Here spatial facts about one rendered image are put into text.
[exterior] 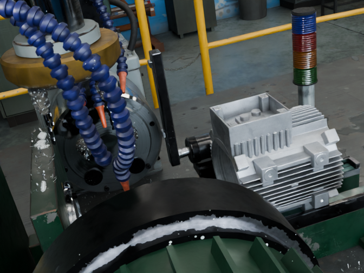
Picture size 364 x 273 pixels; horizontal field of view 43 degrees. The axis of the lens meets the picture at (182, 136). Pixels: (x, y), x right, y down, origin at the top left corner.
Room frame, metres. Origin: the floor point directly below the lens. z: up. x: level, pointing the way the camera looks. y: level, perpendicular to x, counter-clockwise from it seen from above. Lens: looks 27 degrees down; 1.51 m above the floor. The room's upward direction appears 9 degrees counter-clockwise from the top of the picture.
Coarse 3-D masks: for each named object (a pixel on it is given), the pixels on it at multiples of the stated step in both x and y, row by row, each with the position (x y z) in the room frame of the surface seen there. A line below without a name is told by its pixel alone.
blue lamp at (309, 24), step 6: (294, 18) 1.10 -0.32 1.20; (300, 18) 1.09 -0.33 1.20; (306, 18) 1.08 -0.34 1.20; (312, 18) 1.08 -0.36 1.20; (294, 24) 1.10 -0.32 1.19; (300, 24) 1.09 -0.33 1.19; (306, 24) 1.08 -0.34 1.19; (312, 24) 1.08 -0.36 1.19; (294, 30) 1.10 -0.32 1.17; (300, 30) 1.09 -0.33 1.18; (306, 30) 1.08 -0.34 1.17; (312, 30) 1.08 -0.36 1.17
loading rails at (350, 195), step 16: (352, 160) 0.86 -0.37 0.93; (352, 176) 0.84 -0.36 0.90; (352, 192) 0.76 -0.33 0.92; (320, 208) 0.71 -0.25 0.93; (336, 208) 0.72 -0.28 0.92; (352, 208) 0.72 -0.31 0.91; (304, 224) 0.70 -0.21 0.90; (320, 224) 0.71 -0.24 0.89; (336, 224) 0.72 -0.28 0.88; (352, 224) 0.72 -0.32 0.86; (304, 240) 0.70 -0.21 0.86; (320, 240) 0.71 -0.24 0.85; (336, 240) 0.72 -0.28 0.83; (352, 240) 0.73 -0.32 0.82; (320, 256) 0.71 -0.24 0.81
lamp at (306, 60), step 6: (294, 54) 1.10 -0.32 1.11; (300, 54) 1.09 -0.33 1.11; (306, 54) 1.08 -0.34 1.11; (312, 54) 1.08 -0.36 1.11; (294, 60) 1.11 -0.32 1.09; (300, 60) 1.09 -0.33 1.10; (306, 60) 1.08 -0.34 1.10; (312, 60) 1.08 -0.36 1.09; (294, 66) 1.11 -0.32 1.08; (300, 66) 1.09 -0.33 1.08; (306, 66) 1.08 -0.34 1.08; (312, 66) 1.08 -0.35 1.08
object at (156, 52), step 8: (152, 56) 0.85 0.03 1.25; (160, 56) 0.85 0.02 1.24; (152, 64) 0.85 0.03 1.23; (160, 64) 0.85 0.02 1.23; (152, 72) 0.87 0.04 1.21; (160, 72) 0.85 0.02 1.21; (160, 80) 0.85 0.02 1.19; (160, 88) 0.85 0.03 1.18; (160, 96) 0.85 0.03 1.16; (168, 96) 0.85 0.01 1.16; (160, 104) 0.85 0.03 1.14; (168, 104) 0.85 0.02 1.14; (160, 112) 0.86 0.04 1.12; (168, 112) 0.85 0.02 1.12; (168, 120) 0.85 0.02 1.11; (168, 128) 0.85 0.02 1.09; (168, 136) 0.85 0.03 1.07; (168, 144) 0.85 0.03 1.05; (176, 144) 0.85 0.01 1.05; (168, 152) 0.86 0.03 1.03; (176, 152) 0.85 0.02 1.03; (176, 160) 0.85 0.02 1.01
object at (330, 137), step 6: (210, 132) 0.81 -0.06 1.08; (324, 132) 0.72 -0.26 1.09; (330, 132) 0.72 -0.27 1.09; (324, 138) 0.72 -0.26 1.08; (330, 138) 0.71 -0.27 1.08; (336, 138) 0.71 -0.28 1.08; (330, 144) 0.72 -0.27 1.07; (240, 156) 0.69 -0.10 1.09; (234, 162) 0.69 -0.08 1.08; (240, 162) 0.68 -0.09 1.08; (246, 162) 0.68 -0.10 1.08; (240, 168) 0.67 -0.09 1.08; (246, 168) 0.68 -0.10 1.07; (330, 192) 0.71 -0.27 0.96; (336, 192) 0.71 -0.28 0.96
